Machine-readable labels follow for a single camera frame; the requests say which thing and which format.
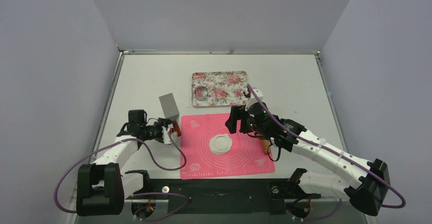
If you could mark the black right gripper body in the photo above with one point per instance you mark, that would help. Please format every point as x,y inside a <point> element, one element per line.
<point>241,121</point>

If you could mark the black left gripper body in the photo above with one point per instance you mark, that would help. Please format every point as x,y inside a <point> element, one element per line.
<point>154,132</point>

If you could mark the wooden rolling pin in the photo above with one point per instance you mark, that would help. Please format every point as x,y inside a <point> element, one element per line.
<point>266,145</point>

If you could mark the white dough lump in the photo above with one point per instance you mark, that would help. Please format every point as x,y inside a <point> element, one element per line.
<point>220,144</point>

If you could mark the round metal dough cutter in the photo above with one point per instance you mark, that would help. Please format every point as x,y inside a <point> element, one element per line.
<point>201,93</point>

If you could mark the pink silicone baking mat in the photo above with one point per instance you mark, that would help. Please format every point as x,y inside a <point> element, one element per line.
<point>246,156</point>

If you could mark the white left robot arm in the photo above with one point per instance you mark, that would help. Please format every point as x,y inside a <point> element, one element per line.
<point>101,186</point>

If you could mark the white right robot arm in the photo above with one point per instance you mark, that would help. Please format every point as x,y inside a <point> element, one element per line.
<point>362,182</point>

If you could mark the floral rectangular tray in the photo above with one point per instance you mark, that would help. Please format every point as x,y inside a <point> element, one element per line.
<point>225,88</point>

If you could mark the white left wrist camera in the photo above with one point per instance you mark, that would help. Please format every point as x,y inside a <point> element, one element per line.
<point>170,135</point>

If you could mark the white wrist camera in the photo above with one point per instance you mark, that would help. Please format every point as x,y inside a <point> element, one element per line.
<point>251,98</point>
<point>170,135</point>

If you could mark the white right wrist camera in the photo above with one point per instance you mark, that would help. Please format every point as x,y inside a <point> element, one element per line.
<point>251,98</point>

